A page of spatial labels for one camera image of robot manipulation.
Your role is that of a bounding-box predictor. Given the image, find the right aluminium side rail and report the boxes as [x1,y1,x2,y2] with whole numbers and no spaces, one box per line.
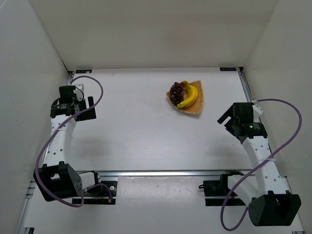
[238,67,280,177]

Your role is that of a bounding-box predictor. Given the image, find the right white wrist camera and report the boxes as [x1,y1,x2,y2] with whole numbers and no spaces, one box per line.
[251,100,263,122]

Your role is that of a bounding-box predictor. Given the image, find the front aluminium rail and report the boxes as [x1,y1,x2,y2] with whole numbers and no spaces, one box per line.
[73,170,244,177]

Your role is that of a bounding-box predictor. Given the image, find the dark red fake grapes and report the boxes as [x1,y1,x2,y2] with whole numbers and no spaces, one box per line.
[169,82,184,106]

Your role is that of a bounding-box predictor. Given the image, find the black corner label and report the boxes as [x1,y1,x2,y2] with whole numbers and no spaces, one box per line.
[219,67,237,72]
[75,69,92,74]

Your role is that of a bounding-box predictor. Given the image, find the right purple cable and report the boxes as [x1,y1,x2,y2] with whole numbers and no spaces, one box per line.
[220,98,303,232]

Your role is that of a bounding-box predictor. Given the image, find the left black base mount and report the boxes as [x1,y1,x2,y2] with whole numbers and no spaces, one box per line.
[84,177,118,205]

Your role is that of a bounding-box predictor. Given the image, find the aluminium side rail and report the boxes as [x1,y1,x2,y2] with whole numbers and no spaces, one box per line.
[17,71,74,234]
[238,67,280,177]

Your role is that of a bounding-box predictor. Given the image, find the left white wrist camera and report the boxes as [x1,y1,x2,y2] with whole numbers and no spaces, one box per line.
[74,84,84,101]

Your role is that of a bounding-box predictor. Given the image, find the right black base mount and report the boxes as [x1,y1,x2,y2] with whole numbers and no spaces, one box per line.
[198,171,243,207]

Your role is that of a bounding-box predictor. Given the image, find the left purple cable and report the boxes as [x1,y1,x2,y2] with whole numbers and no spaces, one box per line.
[35,75,113,208]

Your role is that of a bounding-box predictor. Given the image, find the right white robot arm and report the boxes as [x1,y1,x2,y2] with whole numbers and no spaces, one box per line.
[217,100,302,231]

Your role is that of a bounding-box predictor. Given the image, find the left black corner label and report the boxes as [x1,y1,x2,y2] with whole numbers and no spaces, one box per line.
[75,69,92,74]

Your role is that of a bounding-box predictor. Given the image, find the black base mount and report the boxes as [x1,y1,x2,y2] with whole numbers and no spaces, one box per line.
[198,171,243,207]
[84,177,118,205]

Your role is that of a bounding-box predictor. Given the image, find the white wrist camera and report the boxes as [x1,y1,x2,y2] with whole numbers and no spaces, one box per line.
[251,100,263,122]
[74,84,84,101]

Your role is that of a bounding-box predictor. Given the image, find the right black corner label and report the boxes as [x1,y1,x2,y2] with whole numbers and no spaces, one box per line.
[219,67,237,72]

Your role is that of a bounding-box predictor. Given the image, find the left aluminium side rail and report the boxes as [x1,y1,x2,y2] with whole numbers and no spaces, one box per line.
[17,71,74,234]

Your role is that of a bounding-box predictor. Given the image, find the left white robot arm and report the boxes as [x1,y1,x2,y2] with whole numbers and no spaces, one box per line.
[39,84,100,199]

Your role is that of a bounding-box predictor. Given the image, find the purple cable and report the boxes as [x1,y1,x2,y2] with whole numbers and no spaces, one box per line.
[35,75,113,208]
[220,98,303,232]

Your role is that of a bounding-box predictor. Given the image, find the yellow fake banana bunch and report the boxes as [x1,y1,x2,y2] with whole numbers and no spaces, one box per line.
[177,81,198,108]

